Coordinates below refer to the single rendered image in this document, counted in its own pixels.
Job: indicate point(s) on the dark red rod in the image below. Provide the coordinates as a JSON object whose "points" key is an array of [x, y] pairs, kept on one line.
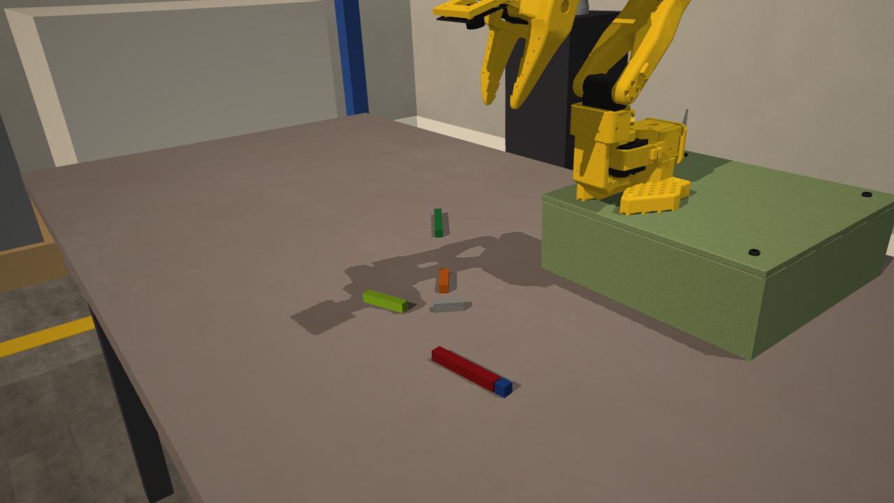
{"points": [[465, 368]]}

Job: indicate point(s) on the blue cube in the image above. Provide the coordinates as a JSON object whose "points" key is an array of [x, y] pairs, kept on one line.
{"points": [[503, 387]]}

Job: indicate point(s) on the orange rod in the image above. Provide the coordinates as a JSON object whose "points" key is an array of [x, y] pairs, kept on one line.
{"points": [[444, 280]]}

